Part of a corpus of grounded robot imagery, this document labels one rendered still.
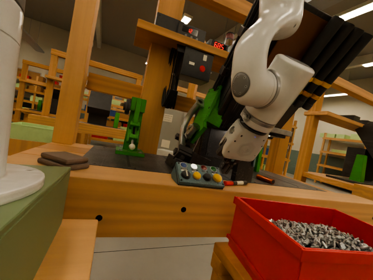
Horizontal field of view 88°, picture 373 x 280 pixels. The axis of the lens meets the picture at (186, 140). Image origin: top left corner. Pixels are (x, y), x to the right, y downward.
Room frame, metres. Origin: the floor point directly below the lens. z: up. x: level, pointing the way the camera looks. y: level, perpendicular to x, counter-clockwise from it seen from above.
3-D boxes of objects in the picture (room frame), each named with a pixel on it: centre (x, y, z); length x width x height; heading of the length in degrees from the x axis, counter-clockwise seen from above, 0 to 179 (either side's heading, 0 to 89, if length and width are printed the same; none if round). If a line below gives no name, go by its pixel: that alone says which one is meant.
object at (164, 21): (1.06, 0.21, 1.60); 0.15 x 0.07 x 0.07; 110
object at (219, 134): (1.12, -0.19, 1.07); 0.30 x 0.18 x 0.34; 110
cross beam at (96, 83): (1.30, -0.01, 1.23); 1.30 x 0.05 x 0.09; 110
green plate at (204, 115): (0.87, -0.09, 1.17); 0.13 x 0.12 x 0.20; 110
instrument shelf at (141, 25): (1.20, -0.05, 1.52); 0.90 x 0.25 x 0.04; 110
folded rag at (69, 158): (0.52, 0.31, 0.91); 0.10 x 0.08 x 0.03; 70
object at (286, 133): (0.89, -0.24, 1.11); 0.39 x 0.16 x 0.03; 20
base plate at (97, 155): (0.95, -0.14, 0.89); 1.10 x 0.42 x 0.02; 110
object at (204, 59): (1.11, 0.04, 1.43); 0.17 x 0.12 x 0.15; 110
